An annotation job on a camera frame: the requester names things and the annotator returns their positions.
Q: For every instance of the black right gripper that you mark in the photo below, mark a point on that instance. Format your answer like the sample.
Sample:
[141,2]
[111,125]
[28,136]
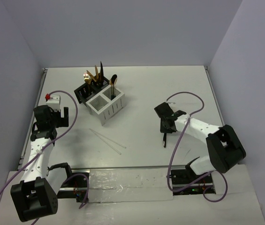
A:
[163,130]

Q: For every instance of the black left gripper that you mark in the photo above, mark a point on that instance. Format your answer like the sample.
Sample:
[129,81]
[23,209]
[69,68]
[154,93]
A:
[62,122]

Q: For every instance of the black knife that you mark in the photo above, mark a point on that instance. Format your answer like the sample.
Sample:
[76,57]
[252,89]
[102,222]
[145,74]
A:
[164,141]
[101,72]

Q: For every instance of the white chopstick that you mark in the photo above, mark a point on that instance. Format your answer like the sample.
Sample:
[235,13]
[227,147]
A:
[123,146]
[105,142]

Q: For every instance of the gold fork green handle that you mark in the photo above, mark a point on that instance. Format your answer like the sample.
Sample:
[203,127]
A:
[89,84]
[86,77]

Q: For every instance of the gold knife green handle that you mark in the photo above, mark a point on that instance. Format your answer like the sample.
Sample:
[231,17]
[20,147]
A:
[91,76]
[96,71]
[98,78]

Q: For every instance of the black spoon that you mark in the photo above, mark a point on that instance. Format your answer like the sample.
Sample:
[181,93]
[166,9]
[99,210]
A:
[113,82]

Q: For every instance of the gold spoon green handle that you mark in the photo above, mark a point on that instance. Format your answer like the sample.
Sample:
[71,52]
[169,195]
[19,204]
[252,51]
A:
[111,87]

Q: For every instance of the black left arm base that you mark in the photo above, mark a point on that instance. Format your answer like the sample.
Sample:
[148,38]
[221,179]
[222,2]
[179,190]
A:
[68,184]

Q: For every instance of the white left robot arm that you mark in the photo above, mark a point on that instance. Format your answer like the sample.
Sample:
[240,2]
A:
[35,196]

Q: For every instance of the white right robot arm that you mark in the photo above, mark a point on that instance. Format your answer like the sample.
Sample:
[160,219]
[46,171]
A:
[223,145]

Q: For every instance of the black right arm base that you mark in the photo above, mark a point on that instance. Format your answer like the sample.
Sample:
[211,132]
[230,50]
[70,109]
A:
[181,176]

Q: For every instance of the black utensil caddy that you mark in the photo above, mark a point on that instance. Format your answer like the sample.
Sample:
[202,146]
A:
[82,93]

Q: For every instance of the white utensil caddy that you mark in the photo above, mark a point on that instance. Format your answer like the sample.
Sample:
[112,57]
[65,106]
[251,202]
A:
[102,107]

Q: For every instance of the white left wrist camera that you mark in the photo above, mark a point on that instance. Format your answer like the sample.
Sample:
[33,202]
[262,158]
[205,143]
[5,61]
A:
[53,101]

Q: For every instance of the aluminium table rail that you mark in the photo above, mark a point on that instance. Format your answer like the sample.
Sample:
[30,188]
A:
[27,139]

